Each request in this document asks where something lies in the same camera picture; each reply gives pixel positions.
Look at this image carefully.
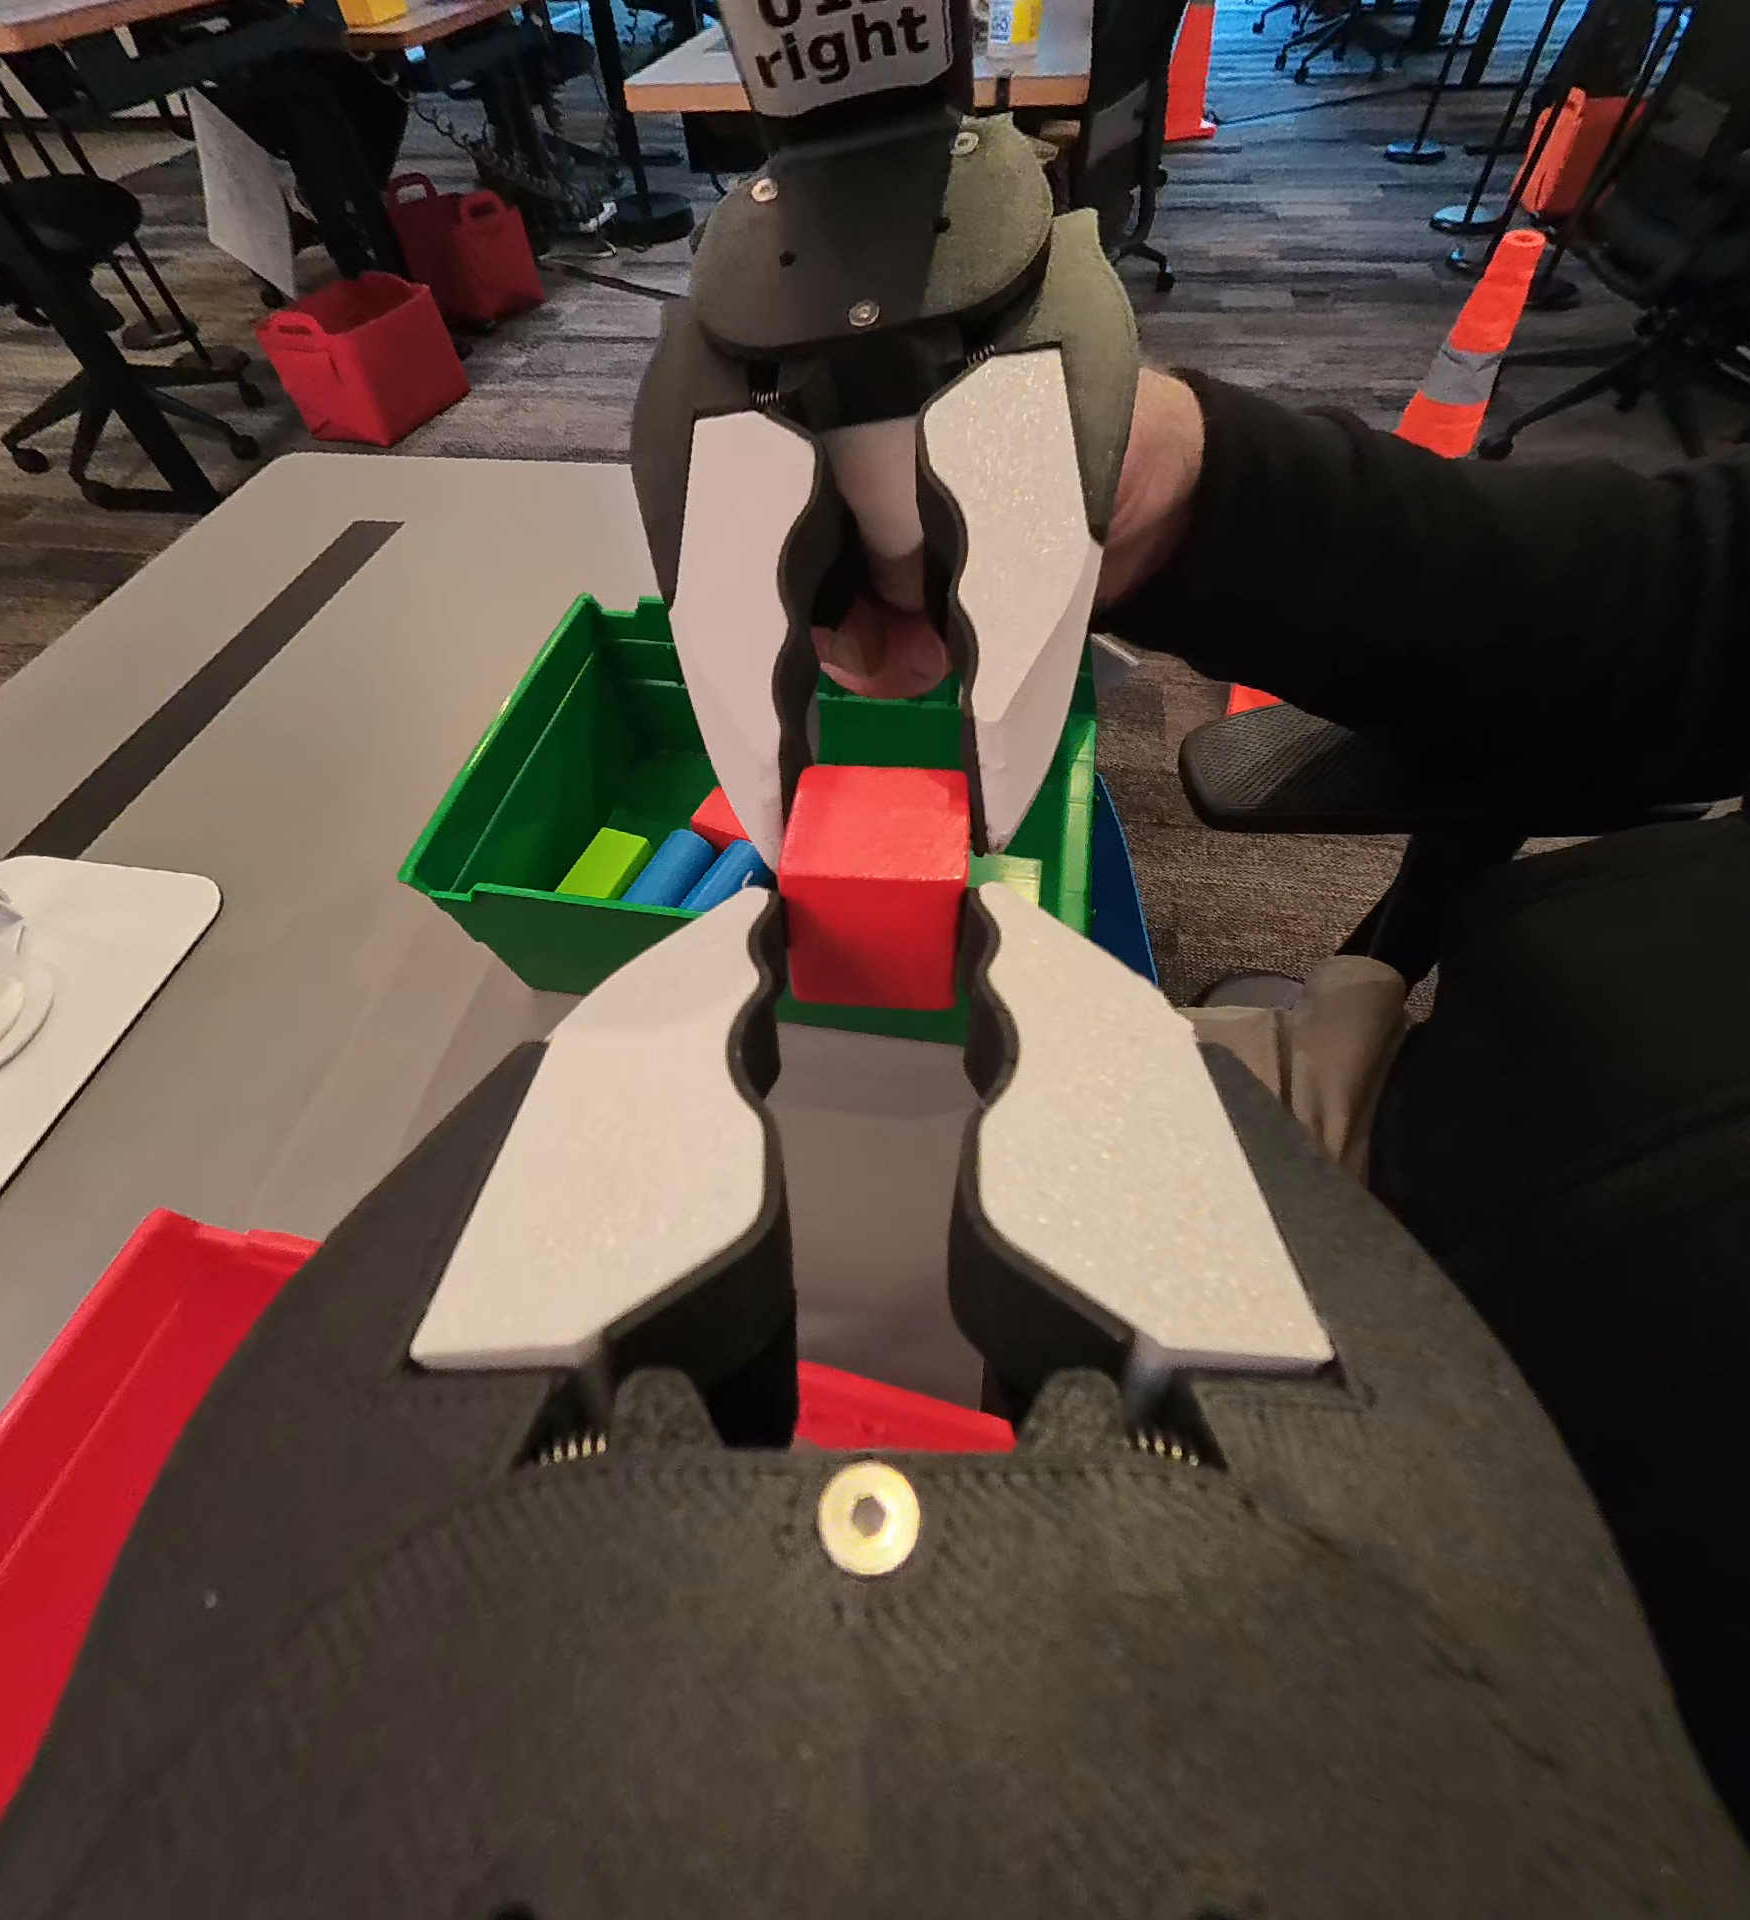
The person's leg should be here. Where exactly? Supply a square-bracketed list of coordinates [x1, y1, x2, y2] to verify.
[1199, 959, 1410, 1188]

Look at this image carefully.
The black stanchion post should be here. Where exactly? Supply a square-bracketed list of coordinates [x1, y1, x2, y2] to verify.
[1381, 0, 1492, 163]

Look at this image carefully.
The white paper sheet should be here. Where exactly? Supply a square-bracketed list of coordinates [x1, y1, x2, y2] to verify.
[185, 90, 300, 302]

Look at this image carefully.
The green plastic bin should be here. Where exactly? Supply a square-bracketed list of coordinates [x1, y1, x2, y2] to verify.
[397, 593, 1103, 1047]

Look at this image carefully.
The red fabric bin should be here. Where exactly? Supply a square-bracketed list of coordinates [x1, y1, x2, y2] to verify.
[383, 172, 547, 334]
[257, 270, 473, 449]

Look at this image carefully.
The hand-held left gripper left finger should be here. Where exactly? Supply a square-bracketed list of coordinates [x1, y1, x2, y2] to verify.
[408, 887, 796, 1448]

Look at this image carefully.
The person's right forearm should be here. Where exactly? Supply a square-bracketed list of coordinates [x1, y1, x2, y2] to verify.
[1108, 372, 1750, 782]

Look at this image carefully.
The light green wooden block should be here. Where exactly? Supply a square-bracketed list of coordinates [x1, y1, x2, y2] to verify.
[556, 829, 656, 902]

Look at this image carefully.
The blue plastic bin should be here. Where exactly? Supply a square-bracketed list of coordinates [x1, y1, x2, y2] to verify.
[1086, 772, 1159, 993]

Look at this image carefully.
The orange striped traffic cone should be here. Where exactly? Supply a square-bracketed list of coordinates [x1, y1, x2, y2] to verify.
[1391, 230, 1549, 460]

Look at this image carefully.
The person's right hand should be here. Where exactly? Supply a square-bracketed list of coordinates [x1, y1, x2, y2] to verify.
[813, 367, 1211, 702]

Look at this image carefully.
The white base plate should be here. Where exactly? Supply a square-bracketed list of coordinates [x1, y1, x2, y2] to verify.
[0, 856, 224, 1269]

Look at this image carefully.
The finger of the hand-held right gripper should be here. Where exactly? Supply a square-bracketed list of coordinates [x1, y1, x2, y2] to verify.
[669, 408, 830, 887]
[911, 345, 1109, 853]

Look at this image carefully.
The black office chair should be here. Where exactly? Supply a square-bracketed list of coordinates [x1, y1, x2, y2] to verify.
[0, 83, 269, 515]
[1072, 0, 1192, 295]
[1476, 0, 1750, 460]

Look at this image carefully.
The orange fabric bag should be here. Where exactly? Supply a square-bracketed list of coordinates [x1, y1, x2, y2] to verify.
[1513, 87, 1642, 220]

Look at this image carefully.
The red plastic bin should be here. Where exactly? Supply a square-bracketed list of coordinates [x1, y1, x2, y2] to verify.
[0, 1207, 1019, 1920]

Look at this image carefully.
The blue wooden cylinder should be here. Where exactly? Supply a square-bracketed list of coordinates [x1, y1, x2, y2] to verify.
[679, 844, 779, 913]
[622, 829, 716, 910]

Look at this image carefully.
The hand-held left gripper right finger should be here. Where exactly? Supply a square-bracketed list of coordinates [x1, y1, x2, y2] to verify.
[950, 882, 1339, 1443]

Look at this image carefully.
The black chair armrest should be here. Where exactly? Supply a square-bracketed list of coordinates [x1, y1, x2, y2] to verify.
[1177, 707, 1544, 984]

